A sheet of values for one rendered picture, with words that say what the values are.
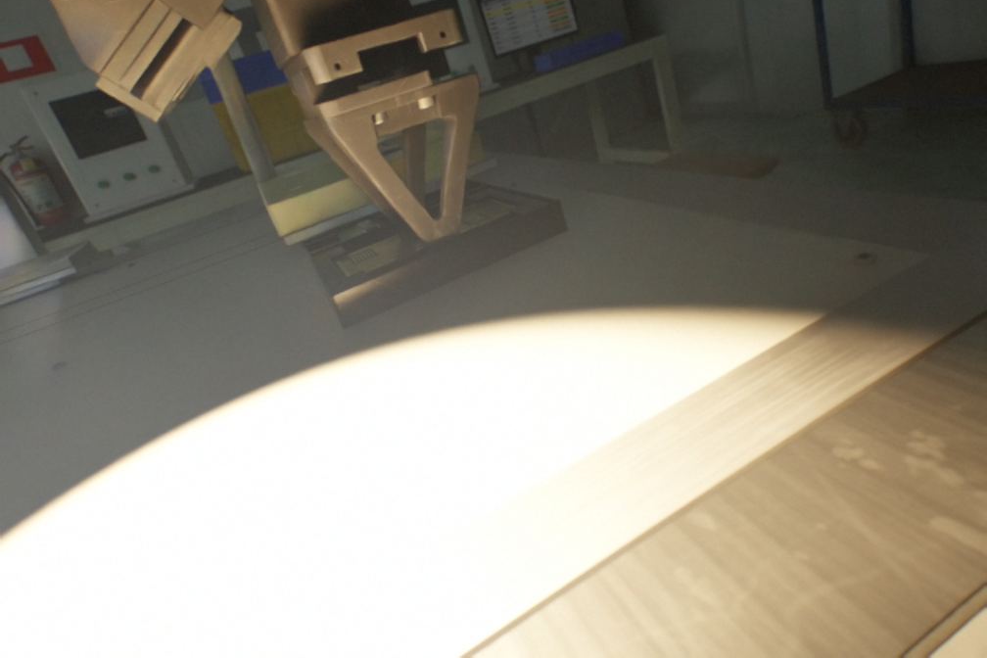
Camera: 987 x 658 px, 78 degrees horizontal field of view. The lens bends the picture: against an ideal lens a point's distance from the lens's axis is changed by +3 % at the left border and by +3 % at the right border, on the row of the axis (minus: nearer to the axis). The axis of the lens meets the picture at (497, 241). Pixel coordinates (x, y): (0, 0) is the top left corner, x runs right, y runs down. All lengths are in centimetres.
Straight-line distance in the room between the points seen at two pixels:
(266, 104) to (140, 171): 55
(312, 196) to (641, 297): 27
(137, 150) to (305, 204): 236
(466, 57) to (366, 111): 270
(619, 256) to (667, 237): 2
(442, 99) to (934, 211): 18
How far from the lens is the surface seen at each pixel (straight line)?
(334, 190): 42
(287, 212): 42
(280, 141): 270
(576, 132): 457
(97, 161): 279
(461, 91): 26
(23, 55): 450
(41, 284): 67
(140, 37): 28
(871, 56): 397
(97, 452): 27
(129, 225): 257
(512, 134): 432
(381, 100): 25
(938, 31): 380
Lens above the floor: 95
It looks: 18 degrees down
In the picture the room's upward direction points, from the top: 17 degrees counter-clockwise
